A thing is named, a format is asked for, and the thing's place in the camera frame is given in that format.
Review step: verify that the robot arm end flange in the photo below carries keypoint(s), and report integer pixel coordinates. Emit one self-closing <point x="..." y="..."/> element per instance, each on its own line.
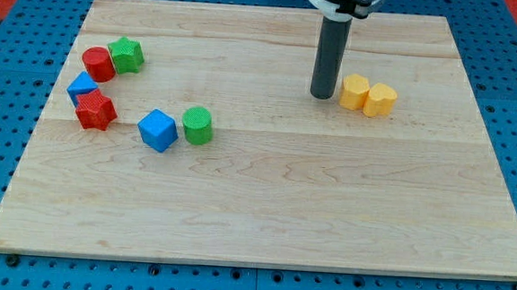
<point x="345" y="10"/>

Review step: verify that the green cylinder block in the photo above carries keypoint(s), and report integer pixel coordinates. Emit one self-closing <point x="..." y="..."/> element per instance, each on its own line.
<point x="197" y="124"/>

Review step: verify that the wooden board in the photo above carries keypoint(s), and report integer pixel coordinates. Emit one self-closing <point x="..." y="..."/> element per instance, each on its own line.
<point x="287" y="181"/>

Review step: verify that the blue cube block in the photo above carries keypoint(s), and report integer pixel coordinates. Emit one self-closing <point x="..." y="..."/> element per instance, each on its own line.
<point x="158" y="130"/>

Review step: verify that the yellow hexagon block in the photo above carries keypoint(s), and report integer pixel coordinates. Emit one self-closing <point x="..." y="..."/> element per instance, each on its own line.
<point x="354" y="90"/>

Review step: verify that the yellow heart block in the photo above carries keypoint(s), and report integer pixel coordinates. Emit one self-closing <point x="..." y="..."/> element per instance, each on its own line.
<point x="380" y="100"/>

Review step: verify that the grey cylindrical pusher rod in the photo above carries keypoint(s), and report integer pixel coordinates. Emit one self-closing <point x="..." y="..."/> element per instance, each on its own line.
<point x="329" y="55"/>

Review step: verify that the green star block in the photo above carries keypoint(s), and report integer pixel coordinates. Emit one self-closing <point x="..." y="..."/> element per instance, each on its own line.
<point x="127" y="55"/>

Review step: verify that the red star block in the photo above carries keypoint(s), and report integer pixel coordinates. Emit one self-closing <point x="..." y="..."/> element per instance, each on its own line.
<point x="95" y="110"/>

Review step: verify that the red cylinder block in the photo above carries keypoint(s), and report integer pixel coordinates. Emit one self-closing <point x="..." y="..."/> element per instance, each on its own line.
<point x="98" y="64"/>

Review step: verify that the blue triangle block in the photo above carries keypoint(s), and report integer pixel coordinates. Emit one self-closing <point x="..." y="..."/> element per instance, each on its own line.
<point x="82" y="84"/>

